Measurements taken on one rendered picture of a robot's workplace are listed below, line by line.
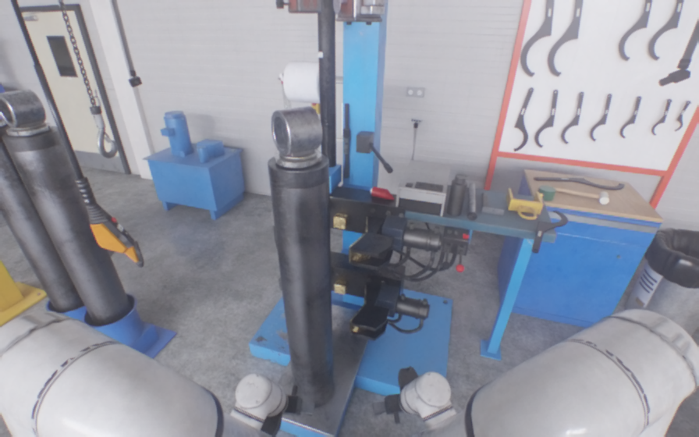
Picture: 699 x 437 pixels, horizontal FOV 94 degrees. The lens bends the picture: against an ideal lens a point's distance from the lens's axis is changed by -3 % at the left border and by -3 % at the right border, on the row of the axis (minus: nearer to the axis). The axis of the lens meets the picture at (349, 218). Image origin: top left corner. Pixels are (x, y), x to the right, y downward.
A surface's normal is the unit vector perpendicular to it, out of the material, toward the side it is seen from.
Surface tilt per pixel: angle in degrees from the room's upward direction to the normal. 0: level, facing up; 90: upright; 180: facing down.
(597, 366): 4
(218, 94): 90
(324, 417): 0
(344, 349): 0
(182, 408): 57
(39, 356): 17
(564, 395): 28
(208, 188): 90
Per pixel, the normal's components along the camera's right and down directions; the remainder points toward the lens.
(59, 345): 0.05, -0.90
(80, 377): 0.02, -0.78
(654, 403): 0.38, -0.04
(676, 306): -0.61, 0.44
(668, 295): -0.81, 0.33
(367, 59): -0.31, 0.47
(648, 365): 0.18, -0.58
